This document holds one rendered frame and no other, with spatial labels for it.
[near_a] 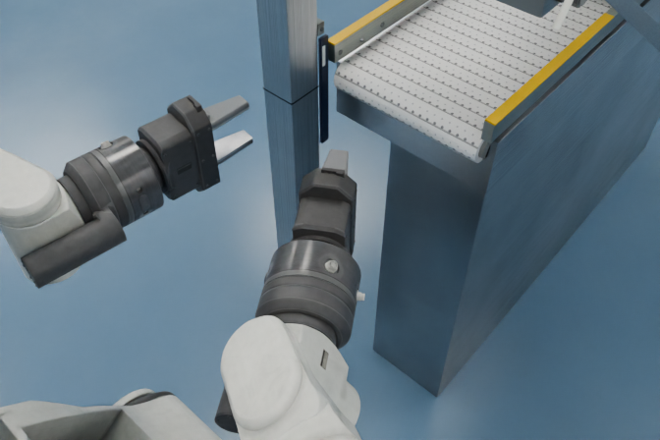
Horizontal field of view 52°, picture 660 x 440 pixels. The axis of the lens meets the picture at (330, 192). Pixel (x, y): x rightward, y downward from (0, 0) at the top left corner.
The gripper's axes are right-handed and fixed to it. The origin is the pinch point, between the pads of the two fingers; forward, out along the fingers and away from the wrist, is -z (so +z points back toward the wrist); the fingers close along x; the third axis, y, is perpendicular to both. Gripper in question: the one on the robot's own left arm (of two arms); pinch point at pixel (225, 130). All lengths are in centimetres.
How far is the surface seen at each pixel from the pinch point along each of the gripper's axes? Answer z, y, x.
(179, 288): -10, -57, 100
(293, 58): -17.7, -10.0, 3.2
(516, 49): -49.0, 5.2, 7.4
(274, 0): -16.6, -12.1, -5.3
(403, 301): -39, -1, 72
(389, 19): -37.7, -11.3, 5.5
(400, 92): -28.0, 1.4, 7.6
